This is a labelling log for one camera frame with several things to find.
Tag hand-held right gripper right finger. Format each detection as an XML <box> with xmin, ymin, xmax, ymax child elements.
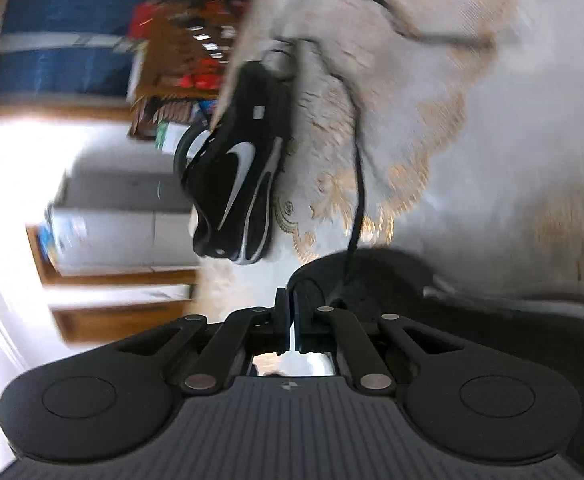
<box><xmin>292</xmin><ymin>287</ymin><xmax>473</xmax><ymax>395</ymax></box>

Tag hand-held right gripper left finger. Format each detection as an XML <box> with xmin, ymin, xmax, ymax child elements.
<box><xmin>114</xmin><ymin>287</ymin><xmax>290</xmax><ymax>395</ymax></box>

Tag black sneaker white swoosh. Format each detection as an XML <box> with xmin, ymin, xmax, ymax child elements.
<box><xmin>289</xmin><ymin>247</ymin><xmax>523</xmax><ymax>331</ymax></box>
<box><xmin>174</xmin><ymin>50</ymin><xmax>297</xmax><ymax>266</ymax></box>

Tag black shoelace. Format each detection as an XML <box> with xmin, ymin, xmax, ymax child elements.
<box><xmin>267</xmin><ymin>0</ymin><xmax>498</xmax><ymax>306</ymax></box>

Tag wooden door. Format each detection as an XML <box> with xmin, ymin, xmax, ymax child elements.
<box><xmin>26</xmin><ymin>225</ymin><xmax>203</xmax><ymax>345</ymax></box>

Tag grey refrigerator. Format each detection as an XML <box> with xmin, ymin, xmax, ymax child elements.
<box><xmin>52</xmin><ymin>160</ymin><xmax>200</xmax><ymax>271</ymax></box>

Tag white plastic container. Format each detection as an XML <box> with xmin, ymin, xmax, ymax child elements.
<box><xmin>154</xmin><ymin>120</ymin><xmax>197</xmax><ymax>153</ymax></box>

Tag wooden chair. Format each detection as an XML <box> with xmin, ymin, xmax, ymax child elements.
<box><xmin>129</xmin><ymin>10</ymin><xmax>245</xmax><ymax>138</ymax></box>

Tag blue window wooden frame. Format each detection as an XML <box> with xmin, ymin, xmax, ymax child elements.
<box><xmin>0</xmin><ymin>0</ymin><xmax>142</xmax><ymax>116</ymax></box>

